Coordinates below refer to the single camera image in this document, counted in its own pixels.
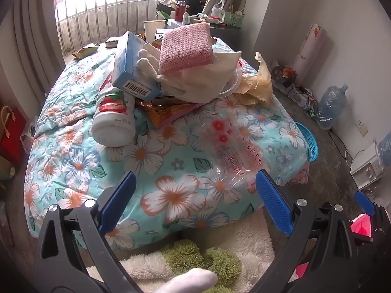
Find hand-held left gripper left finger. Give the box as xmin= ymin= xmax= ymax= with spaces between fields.
xmin=33 ymin=171 xmax=137 ymax=293

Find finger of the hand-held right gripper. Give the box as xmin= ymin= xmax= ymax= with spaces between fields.
xmin=355 ymin=190 xmax=377 ymax=218

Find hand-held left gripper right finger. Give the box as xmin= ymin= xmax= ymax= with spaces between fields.
xmin=250 ymin=169 xmax=361 ymax=293

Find blue plastic basket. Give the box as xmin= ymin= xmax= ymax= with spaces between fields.
xmin=295 ymin=121 xmax=319 ymax=163

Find white strawberry print bottle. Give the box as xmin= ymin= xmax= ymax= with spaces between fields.
xmin=92 ymin=70 xmax=136 ymax=146

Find orange snack packet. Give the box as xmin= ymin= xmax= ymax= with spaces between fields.
xmin=136 ymin=98 xmax=204 ymax=129

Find pink plastic object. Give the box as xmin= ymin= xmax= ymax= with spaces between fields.
xmin=295 ymin=214 xmax=375 ymax=278

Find white electronic device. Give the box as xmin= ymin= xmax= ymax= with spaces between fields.
xmin=350 ymin=143 xmax=385 ymax=190

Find white green fluffy rug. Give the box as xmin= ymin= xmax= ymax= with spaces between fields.
xmin=87 ymin=210 xmax=298 ymax=293

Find blue water jug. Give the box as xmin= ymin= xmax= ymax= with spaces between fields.
xmin=316 ymin=83 xmax=349 ymax=130
xmin=378 ymin=131 xmax=391 ymax=166

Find floral blanket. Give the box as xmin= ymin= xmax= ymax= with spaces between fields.
xmin=24 ymin=38 xmax=310 ymax=251

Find clear wrapper with red flowers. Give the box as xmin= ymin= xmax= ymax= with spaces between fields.
xmin=200 ymin=116 xmax=266 ymax=190

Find person's foot in white sock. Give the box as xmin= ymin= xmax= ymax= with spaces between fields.
xmin=154 ymin=268 xmax=219 ymax=293

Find crumpled yellowish paper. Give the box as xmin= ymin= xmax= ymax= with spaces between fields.
xmin=237 ymin=52 xmax=274 ymax=106

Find red bag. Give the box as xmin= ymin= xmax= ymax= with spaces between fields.
xmin=0 ymin=106 xmax=28 ymax=164

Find clear plastic lid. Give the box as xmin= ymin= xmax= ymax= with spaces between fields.
xmin=214 ymin=64 xmax=243 ymax=98

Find black orange snack bag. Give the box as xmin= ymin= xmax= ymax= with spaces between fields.
xmin=270 ymin=61 xmax=297 ymax=81

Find blue carton box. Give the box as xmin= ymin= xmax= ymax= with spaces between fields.
xmin=112 ymin=31 xmax=162 ymax=101

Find white glove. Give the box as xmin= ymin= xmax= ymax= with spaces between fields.
xmin=136 ymin=43 xmax=165 ymax=83

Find yellow snack packet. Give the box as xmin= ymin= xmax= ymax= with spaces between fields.
xmin=72 ymin=43 xmax=99 ymax=59

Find pink patterned roll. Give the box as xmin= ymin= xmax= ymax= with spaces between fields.
xmin=292 ymin=24 xmax=327 ymax=83

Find pink knit cloth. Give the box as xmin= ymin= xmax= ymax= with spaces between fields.
xmin=158 ymin=23 xmax=214 ymax=75

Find grey cabinet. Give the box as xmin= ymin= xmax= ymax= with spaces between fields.
xmin=211 ymin=26 xmax=242 ymax=51

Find white paper cup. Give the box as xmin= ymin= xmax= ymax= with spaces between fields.
xmin=143 ymin=20 xmax=165 ymax=43

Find metal window railing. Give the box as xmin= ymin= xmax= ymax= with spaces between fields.
xmin=56 ymin=0 xmax=172 ymax=57

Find green plastic basket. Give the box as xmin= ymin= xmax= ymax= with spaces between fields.
xmin=220 ymin=11 xmax=245 ymax=28

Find grey curtain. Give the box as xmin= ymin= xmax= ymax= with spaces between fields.
xmin=0 ymin=0 xmax=66 ymax=123

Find red bottle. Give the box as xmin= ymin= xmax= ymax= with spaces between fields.
xmin=175 ymin=1 xmax=186 ymax=22

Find white plastic bag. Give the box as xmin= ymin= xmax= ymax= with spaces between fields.
xmin=211 ymin=0 xmax=227 ymax=19

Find black charger cables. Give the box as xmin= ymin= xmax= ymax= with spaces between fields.
xmin=272 ymin=79 xmax=315 ymax=110

